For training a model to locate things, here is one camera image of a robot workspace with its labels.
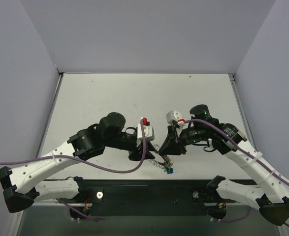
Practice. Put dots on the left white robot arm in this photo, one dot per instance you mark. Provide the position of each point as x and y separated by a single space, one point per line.
27 184

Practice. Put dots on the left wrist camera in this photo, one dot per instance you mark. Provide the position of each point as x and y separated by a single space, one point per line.
148 133

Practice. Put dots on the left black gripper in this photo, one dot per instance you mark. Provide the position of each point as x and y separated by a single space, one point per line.
136 151

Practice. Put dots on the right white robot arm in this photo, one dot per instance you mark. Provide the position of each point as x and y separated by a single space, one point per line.
271 195

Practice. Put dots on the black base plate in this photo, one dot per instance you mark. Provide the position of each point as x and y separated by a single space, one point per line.
151 197

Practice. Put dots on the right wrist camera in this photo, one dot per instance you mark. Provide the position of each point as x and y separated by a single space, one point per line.
175 119

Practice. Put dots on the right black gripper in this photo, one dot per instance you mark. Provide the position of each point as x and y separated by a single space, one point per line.
176 143

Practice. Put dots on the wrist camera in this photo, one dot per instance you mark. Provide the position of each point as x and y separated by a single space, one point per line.
148 133
175 119

